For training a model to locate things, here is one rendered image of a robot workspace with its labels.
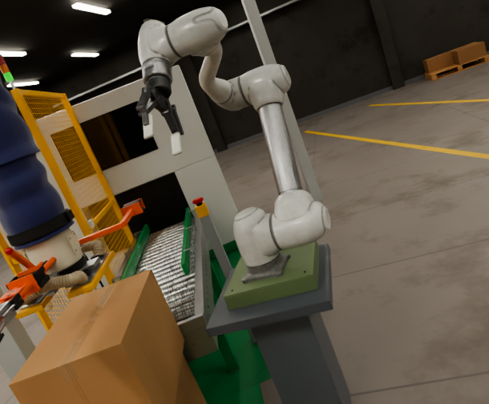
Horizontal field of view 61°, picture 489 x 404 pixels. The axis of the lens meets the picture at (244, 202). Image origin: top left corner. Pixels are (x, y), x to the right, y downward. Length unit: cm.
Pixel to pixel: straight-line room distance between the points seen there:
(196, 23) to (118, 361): 108
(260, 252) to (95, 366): 71
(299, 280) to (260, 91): 76
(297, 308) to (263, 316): 14
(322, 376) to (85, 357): 96
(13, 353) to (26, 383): 159
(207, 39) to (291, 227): 74
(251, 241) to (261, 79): 66
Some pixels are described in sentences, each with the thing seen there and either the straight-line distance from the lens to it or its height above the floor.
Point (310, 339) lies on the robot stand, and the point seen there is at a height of 52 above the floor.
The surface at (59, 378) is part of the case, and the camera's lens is 159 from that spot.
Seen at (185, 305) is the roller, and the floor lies 55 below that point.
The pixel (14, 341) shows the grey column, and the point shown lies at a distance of 318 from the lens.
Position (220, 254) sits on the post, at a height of 67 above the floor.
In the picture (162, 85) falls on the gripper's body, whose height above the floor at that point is 164.
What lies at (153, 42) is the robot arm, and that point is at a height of 176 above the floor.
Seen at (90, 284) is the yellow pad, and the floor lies 112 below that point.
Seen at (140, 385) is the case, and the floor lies 77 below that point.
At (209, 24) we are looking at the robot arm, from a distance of 129.
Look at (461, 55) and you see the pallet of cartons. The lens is 1205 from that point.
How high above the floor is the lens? 154
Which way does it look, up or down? 14 degrees down
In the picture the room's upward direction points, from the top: 22 degrees counter-clockwise
